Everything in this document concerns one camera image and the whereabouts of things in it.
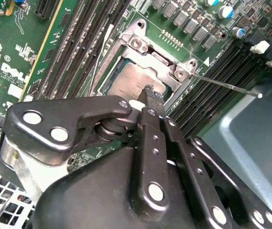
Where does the metal socket cover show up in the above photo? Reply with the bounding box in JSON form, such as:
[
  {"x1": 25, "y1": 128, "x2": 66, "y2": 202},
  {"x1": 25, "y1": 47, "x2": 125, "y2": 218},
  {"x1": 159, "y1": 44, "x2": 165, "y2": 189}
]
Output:
[{"x1": 95, "y1": 49, "x2": 184, "y2": 103}]

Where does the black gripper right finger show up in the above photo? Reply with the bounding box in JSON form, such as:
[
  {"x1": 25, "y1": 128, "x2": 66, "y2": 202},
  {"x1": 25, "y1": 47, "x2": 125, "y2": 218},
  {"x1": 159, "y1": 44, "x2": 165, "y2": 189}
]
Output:
[{"x1": 151, "y1": 92, "x2": 272, "y2": 229}]

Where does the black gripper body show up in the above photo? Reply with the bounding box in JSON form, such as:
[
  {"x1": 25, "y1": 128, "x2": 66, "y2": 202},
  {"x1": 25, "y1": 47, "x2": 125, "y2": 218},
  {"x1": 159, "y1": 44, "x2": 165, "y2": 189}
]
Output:
[{"x1": 27, "y1": 145, "x2": 210, "y2": 229}]

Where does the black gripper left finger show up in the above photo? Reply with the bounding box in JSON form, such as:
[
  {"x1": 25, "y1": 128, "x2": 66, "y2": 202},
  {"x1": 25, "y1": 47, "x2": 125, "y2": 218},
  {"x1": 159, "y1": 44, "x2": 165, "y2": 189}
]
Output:
[{"x1": 6, "y1": 83, "x2": 170, "y2": 217}]

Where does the silver CPU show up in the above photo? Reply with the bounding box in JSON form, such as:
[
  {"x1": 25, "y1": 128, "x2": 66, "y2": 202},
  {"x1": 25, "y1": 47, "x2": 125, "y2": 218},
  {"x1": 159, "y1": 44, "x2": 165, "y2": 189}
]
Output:
[{"x1": 100, "y1": 58, "x2": 169, "y2": 102}]

